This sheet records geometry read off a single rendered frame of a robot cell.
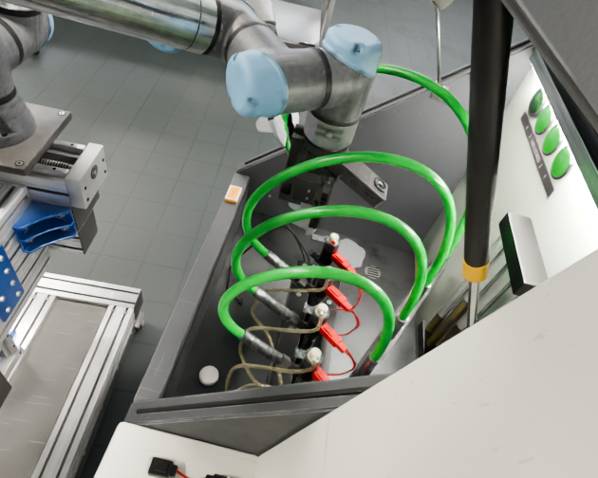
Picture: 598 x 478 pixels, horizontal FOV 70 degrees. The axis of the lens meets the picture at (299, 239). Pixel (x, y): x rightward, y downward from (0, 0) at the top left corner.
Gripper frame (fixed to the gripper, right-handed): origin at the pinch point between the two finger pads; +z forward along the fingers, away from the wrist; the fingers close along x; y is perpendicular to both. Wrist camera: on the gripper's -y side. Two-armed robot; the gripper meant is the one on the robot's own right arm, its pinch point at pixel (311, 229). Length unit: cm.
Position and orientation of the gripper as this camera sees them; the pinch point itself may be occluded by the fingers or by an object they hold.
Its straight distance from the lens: 79.2
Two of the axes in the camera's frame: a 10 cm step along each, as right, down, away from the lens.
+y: -9.7, -2.6, -0.3
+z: -1.9, 6.5, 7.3
